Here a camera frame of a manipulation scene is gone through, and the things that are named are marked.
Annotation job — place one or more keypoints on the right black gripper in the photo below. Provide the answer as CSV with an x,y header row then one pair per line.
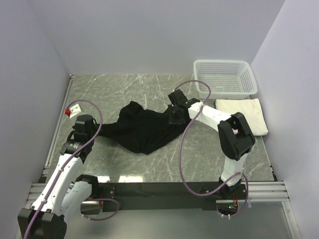
x,y
172,120

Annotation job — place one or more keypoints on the folded white t shirt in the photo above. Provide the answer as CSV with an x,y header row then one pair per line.
x,y
250,108

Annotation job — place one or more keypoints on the black t shirt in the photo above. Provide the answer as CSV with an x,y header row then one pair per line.
x,y
141,130

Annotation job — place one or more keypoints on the aluminium front frame rail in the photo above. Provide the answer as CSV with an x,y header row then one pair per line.
x,y
256,191

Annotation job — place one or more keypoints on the white perforated plastic basket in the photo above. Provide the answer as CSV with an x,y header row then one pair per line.
x,y
224,79

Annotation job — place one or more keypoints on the aluminium left side rail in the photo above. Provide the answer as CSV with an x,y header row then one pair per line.
x,y
56,132

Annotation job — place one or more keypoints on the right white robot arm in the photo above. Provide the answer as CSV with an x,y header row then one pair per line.
x,y
235,136

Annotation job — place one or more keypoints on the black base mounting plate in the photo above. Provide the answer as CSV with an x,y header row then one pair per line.
x,y
161,196

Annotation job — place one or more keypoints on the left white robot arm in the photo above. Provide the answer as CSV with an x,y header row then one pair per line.
x,y
57,179

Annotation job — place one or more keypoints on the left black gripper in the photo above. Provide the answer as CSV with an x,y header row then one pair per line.
x,y
95,127

